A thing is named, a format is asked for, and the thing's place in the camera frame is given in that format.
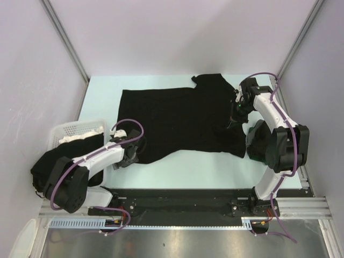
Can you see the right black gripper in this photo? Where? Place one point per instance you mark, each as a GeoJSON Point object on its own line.
{"type": "Point", "coordinates": [236, 118]}

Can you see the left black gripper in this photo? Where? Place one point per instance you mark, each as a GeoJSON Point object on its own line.
{"type": "Point", "coordinates": [123, 163]}

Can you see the black t shirt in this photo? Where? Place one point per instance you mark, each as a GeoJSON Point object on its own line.
{"type": "Point", "coordinates": [193, 119]}

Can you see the white plastic laundry basket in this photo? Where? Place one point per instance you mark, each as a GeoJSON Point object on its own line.
{"type": "Point", "coordinates": [74, 128]}

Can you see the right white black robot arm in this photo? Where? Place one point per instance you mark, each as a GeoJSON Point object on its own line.
{"type": "Point", "coordinates": [270, 183]}

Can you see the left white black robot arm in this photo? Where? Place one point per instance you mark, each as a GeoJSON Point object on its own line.
{"type": "Point", "coordinates": [67, 187]}

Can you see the black folded shirt on stack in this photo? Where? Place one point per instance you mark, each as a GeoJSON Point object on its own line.
{"type": "Point", "coordinates": [257, 141]}

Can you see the grey folded shirt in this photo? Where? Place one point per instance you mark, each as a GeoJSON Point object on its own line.
{"type": "Point", "coordinates": [252, 131]}

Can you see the white cloth in basket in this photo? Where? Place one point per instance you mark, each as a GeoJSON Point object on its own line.
{"type": "Point", "coordinates": [83, 136]}

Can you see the green folded shirt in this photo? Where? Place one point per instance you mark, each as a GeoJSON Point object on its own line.
{"type": "Point", "coordinates": [254, 149]}

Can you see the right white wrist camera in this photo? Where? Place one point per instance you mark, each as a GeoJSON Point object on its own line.
{"type": "Point", "coordinates": [238, 92]}

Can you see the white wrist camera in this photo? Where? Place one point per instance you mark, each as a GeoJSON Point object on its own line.
{"type": "Point", "coordinates": [238, 92]}
{"type": "Point", "coordinates": [118, 133]}

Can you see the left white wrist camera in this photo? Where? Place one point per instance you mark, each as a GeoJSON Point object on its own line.
{"type": "Point", "coordinates": [118, 133]}

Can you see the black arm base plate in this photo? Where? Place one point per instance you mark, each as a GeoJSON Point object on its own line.
{"type": "Point", "coordinates": [188, 208]}

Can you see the right aluminium side rail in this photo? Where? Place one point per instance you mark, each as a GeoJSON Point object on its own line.
{"type": "Point", "coordinates": [290, 140]}

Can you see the aluminium frame rail front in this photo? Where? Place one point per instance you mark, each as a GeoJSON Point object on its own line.
{"type": "Point", "coordinates": [290, 208]}

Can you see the left aluminium corner post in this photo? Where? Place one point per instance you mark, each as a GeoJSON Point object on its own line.
{"type": "Point", "coordinates": [58, 26]}

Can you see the aluminium corner post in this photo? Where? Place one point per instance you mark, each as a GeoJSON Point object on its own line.
{"type": "Point", "coordinates": [316, 8]}
{"type": "Point", "coordinates": [58, 26]}

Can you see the right aluminium corner post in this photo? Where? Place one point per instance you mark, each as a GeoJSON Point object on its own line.
{"type": "Point", "coordinates": [316, 8]}

